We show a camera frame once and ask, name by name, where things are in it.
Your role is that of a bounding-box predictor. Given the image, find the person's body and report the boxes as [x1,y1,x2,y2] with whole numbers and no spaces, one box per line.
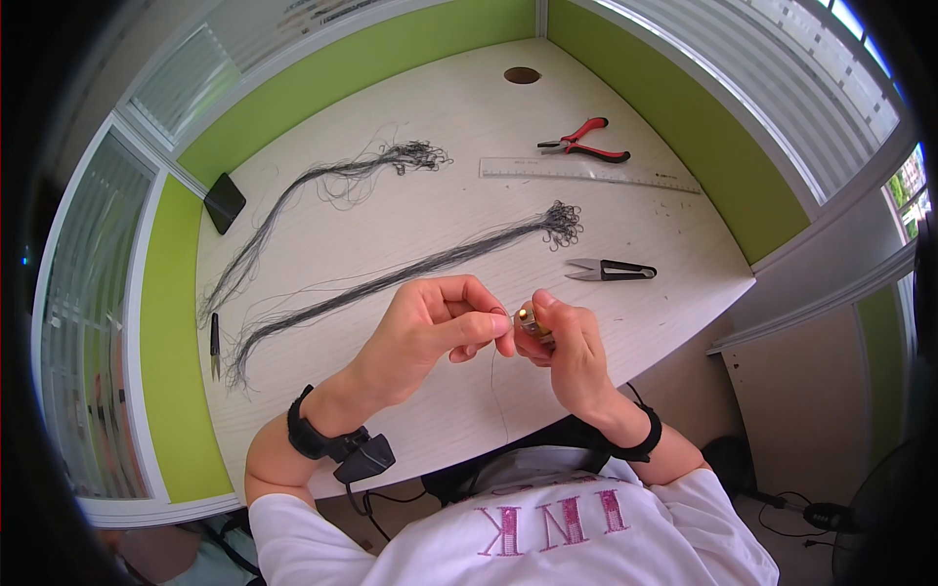
[249,432,779,586]

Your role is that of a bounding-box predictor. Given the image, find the red handled pliers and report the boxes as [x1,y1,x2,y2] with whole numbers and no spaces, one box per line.
[537,117,632,164]

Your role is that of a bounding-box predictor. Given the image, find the green and glass desk partition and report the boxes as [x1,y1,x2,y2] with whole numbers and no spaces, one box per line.
[29,0,917,530]

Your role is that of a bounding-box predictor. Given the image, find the single thin black hooked line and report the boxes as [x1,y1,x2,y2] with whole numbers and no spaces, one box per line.
[489,308,514,445]

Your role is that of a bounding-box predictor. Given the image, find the person's right hand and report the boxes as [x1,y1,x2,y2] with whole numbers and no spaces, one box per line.
[514,288,647,442]

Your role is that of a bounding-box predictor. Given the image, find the person's right thumb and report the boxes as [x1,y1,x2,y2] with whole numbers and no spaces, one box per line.
[531,288,587,331]

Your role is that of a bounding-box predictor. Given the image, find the black floor fan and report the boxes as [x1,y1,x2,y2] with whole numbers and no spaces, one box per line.
[831,439,933,586]

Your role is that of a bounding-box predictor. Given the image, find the person's left thumb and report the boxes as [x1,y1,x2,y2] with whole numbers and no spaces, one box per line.
[440,311,517,358]

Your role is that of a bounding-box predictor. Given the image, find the gold lighter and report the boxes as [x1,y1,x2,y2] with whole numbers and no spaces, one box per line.
[516,308,556,347]

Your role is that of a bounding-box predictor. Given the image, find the person's left hand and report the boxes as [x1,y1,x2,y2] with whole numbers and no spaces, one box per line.
[315,274,517,435]

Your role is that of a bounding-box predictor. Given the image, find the loose bundle of hooked lines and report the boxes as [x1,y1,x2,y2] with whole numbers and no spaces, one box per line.
[196,141,454,331]

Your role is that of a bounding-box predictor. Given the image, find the long bundle of hooked lines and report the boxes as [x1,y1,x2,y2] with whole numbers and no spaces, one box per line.
[226,200,585,393]

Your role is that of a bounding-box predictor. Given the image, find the clear plastic ruler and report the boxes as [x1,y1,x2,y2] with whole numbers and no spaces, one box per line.
[479,157,703,195]

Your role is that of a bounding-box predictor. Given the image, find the person's left index finger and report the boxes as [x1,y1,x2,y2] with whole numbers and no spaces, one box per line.
[399,274,510,319]

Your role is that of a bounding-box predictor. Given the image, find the person's right fingers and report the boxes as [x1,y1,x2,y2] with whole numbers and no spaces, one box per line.
[514,326,555,367]

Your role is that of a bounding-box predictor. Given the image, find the black wrist band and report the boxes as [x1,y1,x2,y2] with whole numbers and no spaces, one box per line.
[287,384,397,485]
[607,399,663,464]

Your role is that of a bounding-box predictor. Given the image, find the black power adapter with cable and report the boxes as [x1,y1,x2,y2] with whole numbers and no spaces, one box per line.
[757,491,853,550]

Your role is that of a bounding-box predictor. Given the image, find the black phone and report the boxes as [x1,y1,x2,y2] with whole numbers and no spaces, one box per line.
[203,173,247,236]

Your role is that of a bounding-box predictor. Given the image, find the window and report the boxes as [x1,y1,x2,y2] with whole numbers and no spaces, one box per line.
[883,143,933,243]

